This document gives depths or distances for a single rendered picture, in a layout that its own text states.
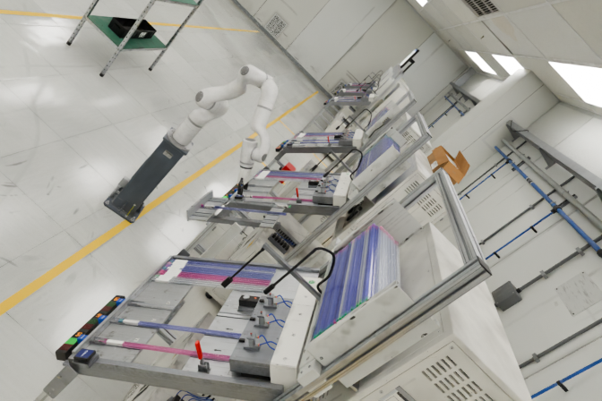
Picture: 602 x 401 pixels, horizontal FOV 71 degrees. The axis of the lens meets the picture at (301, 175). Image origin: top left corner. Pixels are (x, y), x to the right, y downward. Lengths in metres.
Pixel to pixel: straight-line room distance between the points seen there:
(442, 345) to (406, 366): 0.12
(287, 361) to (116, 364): 0.55
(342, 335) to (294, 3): 10.68
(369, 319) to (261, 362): 0.40
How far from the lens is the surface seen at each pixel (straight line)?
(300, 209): 2.63
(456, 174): 2.85
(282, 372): 1.35
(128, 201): 3.18
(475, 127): 5.75
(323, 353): 1.23
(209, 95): 2.68
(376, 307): 1.12
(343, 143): 4.00
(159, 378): 1.51
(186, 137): 2.85
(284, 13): 11.54
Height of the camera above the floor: 2.09
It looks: 21 degrees down
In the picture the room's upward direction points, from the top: 46 degrees clockwise
